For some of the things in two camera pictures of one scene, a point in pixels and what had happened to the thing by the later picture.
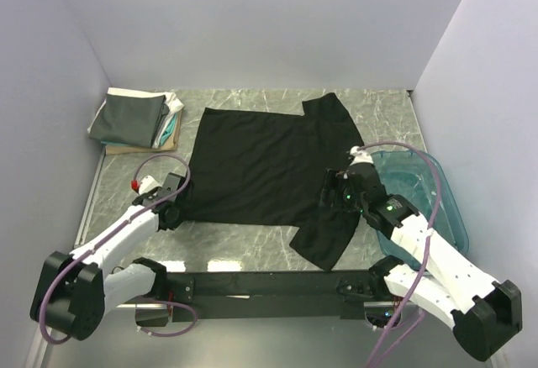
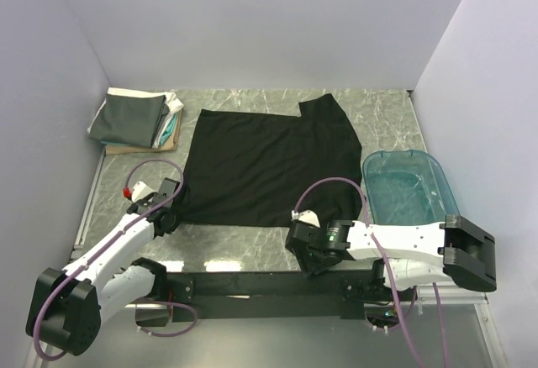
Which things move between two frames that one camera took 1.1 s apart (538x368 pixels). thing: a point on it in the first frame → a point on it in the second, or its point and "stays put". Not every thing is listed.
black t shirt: (268, 169) stays put
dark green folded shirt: (132, 120) stays put
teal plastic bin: (407, 174) stays put
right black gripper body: (337, 181) → (312, 261)
